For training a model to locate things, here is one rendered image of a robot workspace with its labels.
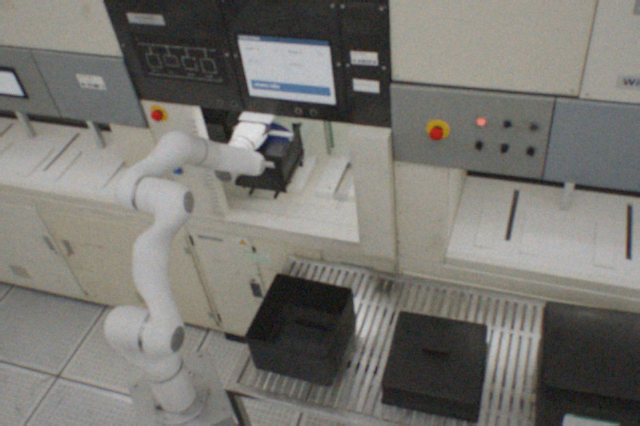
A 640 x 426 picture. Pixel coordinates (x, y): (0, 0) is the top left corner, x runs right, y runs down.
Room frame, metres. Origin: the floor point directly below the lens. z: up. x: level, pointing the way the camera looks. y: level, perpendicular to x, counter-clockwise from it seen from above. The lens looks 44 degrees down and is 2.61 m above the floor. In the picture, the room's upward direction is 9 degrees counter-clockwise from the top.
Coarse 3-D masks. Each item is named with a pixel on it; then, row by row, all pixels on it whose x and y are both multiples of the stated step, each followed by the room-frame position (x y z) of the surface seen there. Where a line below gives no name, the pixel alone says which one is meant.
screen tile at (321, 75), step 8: (288, 48) 1.69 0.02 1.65; (296, 48) 1.68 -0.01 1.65; (288, 56) 1.70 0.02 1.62; (296, 56) 1.68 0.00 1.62; (304, 56) 1.67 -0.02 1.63; (312, 56) 1.66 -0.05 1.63; (288, 64) 1.70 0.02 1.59; (320, 64) 1.65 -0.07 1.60; (296, 72) 1.69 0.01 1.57; (304, 72) 1.68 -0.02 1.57; (312, 72) 1.67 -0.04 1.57; (320, 72) 1.66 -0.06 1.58; (328, 72) 1.65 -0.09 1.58; (296, 80) 1.69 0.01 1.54; (304, 80) 1.68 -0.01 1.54; (312, 80) 1.67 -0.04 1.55; (320, 80) 1.66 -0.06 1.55; (328, 80) 1.65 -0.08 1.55
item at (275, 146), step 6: (270, 138) 2.00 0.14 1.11; (276, 138) 1.99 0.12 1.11; (282, 138) 1.98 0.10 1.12; (288, 138) 1.97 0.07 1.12; (264, 144) 2.02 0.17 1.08; (270, 144) 2.01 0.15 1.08; (276, 144) 2.00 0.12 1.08; (282, 144) 1.99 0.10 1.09; (258, 150) 2.03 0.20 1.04; (264, 150) 2.02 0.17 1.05; (270, 150) 2.01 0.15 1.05; (276, 150) 2.00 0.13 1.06
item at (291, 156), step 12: (252, 120) 1.93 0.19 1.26; (264, 120) 1.92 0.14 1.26; (276, 132) 1.94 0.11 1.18; (288, 132) 1.93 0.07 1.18; (300, 132) 2.01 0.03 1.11; (288, 144) 1.89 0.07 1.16; (300, 144) 2.00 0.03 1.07; (264, 156) 1.86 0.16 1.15; (276, 156) 1.84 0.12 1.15; (288, 156) 1.89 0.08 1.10; (300, 156) 1.97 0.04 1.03; (276, 168) 1.84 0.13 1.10; (288, 168) 1.87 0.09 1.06; (240, 180) 1.91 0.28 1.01; (252, 180) 1.88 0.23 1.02; (264, 180) 1.86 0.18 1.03; (276, 180) 1.84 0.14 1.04; (288, 180) 1.85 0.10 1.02; (252, 192) 1.90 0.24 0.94; (276, 192) 1.87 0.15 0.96
